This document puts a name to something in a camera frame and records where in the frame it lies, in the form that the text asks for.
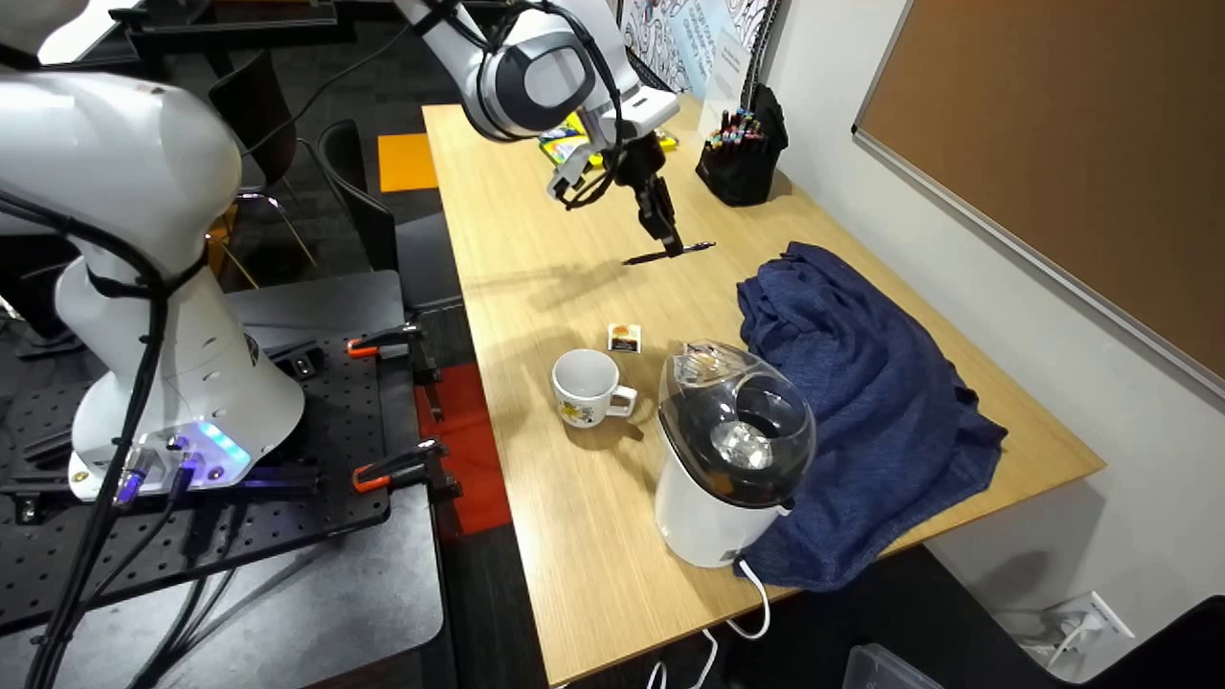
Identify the blue cloth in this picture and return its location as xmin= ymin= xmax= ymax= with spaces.
xmin=739 ymin=241 xmax=1007 ymax=594

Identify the white popcorn machine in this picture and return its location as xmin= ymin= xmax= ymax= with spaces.
xmin=656 ymin=342 xmax=817 ymax=565

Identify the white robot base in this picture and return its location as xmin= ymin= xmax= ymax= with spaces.
xmin=0 ymin=70 xmax=305 ymax=503

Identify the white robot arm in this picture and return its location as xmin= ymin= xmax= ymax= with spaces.
xmin=394 ymin=0 xmax=684 ymax=258

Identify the white ceramic cup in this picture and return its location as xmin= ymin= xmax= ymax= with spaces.
xmin=553 ymin=347 xmax=639 ymax=428

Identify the white power cable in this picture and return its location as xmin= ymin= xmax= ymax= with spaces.
xmin=637 ymin=557 xmax=778 ymax=689

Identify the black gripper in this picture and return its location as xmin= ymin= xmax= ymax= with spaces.
xmin=612 ymin=135 xmax=684 ymax=254

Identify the black pen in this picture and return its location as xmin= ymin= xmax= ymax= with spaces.
xmin=623 ymin=241 xmax=715 ymax=264

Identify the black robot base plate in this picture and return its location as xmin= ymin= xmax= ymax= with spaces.
xmin=0 ymin=342 xmax=413 ymax=632

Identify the black pen holder bag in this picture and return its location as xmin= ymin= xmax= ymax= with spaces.
xmin=696 ymin=84 xmax=788 ymax=206

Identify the brown cork board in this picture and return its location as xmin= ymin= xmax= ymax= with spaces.
xmin=853 ymin=0 xmax=1225 ymax=402

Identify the black orange clamp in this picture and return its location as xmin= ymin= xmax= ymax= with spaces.
xmin=344 ymin=322 xmax=418 ymax=365
xmin=350 ymin=440 xmax=443 ymax=494

